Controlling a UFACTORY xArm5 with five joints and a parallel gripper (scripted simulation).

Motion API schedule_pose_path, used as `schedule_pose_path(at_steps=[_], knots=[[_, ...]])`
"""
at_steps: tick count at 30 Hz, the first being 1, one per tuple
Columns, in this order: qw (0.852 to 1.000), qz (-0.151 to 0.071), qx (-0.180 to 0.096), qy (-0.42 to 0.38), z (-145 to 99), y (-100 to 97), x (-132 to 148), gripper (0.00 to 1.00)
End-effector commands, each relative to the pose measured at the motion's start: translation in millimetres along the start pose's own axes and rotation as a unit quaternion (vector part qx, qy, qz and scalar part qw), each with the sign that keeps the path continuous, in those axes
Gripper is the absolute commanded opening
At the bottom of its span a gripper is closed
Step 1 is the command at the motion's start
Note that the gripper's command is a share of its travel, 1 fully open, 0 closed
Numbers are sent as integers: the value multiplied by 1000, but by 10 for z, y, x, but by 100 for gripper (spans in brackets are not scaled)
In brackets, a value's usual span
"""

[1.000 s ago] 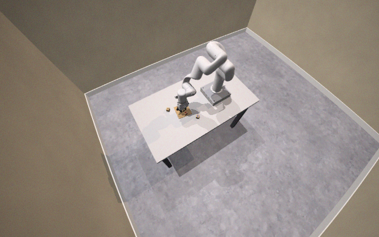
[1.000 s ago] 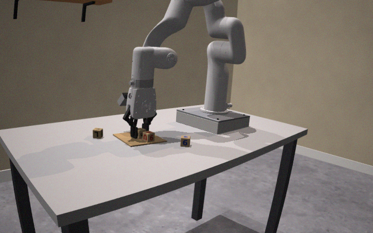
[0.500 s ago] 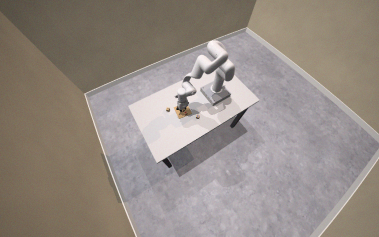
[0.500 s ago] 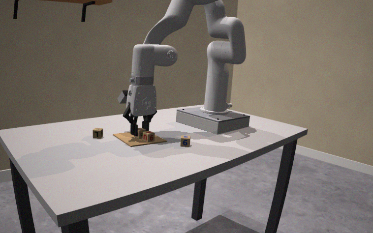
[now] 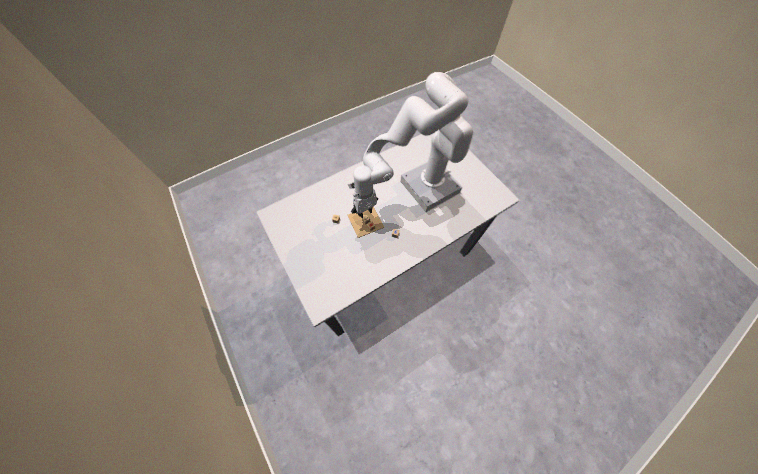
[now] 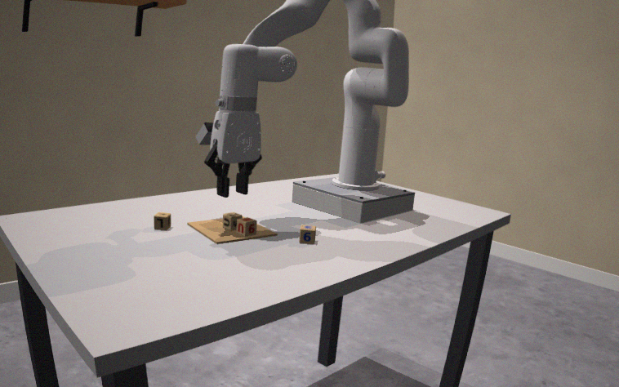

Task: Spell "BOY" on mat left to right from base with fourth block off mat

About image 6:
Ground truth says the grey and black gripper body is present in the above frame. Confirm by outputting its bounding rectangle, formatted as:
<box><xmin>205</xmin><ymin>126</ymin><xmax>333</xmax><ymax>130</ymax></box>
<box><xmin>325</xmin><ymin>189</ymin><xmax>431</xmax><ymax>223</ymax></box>
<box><xmin>210</xmin><ymin>109</ymin><xmax>261</xmax><ymax>163</ymax></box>

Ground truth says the wooden letter block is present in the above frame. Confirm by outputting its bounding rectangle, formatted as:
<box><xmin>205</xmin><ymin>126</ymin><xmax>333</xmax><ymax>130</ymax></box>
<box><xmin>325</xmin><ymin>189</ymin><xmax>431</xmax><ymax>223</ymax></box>
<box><xmin>154</xmin><ymin>212</ymin><xmax>171</xmax><ymax>230</ymax></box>
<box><xmin>299</xmin><ymin>225</ymin><xmax>316</xmax><ymax>244</ymax></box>
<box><xmin>223</xmin><ymin>212</ymin><xmax>243</xmax><ymax>231</ymax></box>
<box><xmin>237</xmin><ymin>217</ymin><xmax>257</xmax><ymax>237</ymax></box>

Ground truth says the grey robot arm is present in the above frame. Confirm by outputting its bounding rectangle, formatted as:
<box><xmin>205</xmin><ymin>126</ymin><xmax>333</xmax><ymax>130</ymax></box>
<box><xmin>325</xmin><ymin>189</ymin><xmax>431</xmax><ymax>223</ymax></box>
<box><xmin>216</xmin><ymin>0</ymin><xmax>409</xmax><ymax>191</ymax></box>

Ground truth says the tan flat square mat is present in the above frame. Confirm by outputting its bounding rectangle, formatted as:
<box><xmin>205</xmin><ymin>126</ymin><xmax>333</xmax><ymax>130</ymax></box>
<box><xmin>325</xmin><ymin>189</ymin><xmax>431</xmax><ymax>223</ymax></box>
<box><xmin>187</xmin><ymin>219</ymin><xmax>278</xmax><ymax>244</ymax></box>

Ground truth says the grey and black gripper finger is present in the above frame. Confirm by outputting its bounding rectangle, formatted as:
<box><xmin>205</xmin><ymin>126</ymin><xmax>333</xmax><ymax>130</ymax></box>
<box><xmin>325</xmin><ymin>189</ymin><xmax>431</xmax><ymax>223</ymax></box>
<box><xmin>204</xmin><ymin>141</ymin><xmax>229</xmax><ymax>198</ymax></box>
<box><xmin>236</xmin><ymin>156</ymin><xmax>262</xmax><ymax>194</ymax></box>

